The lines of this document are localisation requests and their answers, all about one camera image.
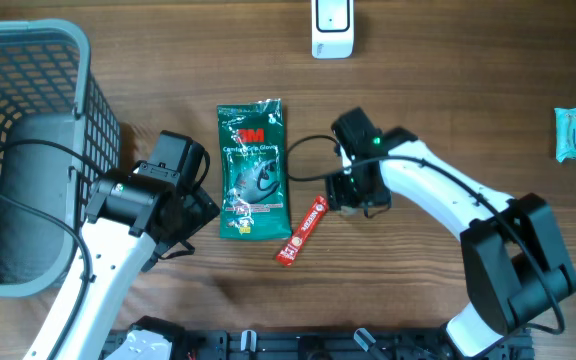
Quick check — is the red coffee stick sachet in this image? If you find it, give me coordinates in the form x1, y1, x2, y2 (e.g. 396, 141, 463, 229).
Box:
275, 195, 329, 267

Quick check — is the green 3M gloves packet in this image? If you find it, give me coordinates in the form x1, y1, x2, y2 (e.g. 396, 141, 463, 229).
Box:
217, 99, 292, 241

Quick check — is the pale green wipes packet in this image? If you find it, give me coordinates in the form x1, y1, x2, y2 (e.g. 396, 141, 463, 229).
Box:
554, 108, 576, 163

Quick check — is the green lid white jar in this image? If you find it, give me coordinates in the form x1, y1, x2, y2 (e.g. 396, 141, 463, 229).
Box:
340, 205, 363, 216

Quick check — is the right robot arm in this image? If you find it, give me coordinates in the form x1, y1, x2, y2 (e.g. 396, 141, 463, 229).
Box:
325, 108, 576, 359

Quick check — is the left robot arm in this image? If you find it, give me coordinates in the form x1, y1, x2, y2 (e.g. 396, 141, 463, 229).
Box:
26, 131, 219, 359

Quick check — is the white barcode scanner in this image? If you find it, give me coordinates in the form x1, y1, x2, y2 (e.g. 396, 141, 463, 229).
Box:
311, 0, 355, 60

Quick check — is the grey plastic mesh basket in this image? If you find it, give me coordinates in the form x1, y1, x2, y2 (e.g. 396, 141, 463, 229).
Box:
0, 19, 121, 297

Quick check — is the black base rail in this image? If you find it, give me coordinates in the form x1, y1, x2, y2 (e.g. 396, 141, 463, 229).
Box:
100, 317, 537, 360

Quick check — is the left camera cable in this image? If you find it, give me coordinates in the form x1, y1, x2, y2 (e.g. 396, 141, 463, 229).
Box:
0, 138, 104, 360

